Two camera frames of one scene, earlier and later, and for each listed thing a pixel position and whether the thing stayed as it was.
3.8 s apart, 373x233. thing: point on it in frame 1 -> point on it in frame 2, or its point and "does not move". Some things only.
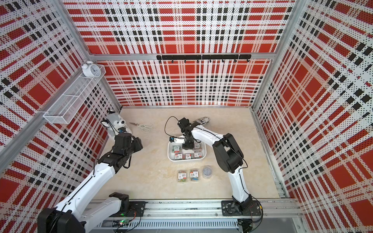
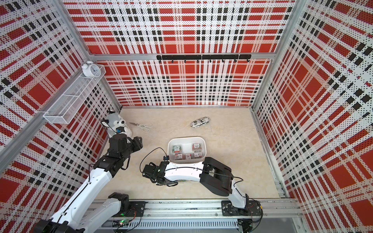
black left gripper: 137,143 does not move
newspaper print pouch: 203,121 does not move
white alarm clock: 89,70 does not move
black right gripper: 186,146 -> 172,183
